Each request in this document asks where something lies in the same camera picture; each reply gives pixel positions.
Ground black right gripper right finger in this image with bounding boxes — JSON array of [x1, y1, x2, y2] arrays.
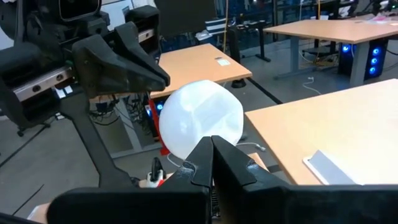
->
[[212, 135, 398, 224]]

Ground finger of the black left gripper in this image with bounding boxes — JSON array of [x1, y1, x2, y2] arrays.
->
[[72, 34, 167, 99], [113, 21, 172, 88]]

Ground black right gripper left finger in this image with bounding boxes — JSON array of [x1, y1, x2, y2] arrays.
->
[[46, 136, 214, 224]]

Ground white lightbulb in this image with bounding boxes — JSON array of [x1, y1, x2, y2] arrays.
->
[[158, 79, 245, 161]]

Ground small white red object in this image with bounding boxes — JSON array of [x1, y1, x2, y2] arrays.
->
[[138, 157, 166, 189]]

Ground beige wooden desk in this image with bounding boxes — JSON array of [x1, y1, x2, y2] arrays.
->
[[89, 43, 253, 104], [263, 17, 398, 88], [244, 78, 398, 187]]

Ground red cabinet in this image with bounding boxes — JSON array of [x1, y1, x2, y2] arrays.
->
[[147, 98, 171, 156]]

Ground computer tower with blue lights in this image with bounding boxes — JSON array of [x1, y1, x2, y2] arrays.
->
[[338, 39, 389, 78]]

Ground white floor cable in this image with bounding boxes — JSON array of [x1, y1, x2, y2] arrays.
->
[[235, 141, 267, 152], [300, 77, 323, 96]]

